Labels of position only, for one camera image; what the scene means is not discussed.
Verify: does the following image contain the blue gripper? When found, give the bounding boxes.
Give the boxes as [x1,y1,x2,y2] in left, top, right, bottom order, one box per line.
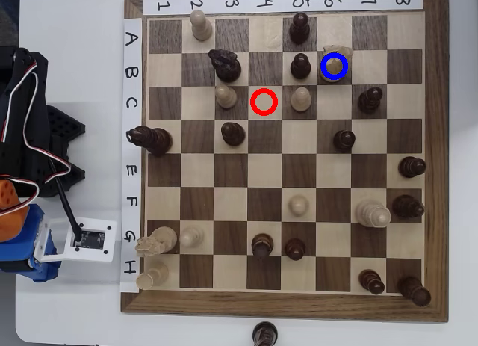
[0,203,63,284]

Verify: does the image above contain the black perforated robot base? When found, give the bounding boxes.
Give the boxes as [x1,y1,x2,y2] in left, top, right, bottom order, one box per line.
[44,105,87,197]

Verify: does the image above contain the wooden chessboard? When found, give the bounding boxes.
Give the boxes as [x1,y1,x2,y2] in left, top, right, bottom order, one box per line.
[119,0,450,324]

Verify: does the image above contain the dark wooden rook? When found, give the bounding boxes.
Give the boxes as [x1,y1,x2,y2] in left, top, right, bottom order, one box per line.
[397,276,432,307]

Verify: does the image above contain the light wooden bishop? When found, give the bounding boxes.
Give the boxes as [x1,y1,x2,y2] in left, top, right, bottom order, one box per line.
[135,262,169,290]

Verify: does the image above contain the dark wooden king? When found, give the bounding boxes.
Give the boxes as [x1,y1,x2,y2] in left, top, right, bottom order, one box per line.
[252,321,279,346]

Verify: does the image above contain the dark wooden knight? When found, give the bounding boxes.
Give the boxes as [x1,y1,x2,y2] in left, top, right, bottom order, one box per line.
[208,49,243,83]

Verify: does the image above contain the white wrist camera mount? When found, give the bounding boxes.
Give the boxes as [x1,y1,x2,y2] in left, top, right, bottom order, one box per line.
[33,217,118,264]

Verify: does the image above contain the dark pawn H7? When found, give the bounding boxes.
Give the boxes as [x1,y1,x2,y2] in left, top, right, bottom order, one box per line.
[358,269,385,295]

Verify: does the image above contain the tall light wooden pawn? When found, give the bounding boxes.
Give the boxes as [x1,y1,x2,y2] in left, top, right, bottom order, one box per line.
[190,9,214,41]

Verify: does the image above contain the black camera cable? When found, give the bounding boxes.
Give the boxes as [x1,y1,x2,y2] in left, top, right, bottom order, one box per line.
[47,158,82,247]

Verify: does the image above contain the dark wooden queen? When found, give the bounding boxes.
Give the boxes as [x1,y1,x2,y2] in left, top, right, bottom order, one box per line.
[125,125,173,155]

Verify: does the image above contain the dark pawn G4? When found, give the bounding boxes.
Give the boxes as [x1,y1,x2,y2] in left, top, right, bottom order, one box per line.
[251,232,275,259]

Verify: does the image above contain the dark wooden bishop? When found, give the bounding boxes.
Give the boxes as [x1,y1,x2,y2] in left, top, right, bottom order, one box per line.
[391,194,426,220]

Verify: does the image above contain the white letter label strip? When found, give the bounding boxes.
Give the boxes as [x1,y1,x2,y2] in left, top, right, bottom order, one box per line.
[119,16,143,294]

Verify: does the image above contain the white number label strip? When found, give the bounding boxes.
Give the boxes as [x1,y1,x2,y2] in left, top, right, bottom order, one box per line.
[143,0,424,15]

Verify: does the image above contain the tall dark wooden pawn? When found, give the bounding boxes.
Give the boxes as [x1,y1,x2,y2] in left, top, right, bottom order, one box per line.
[289,12,311,45]

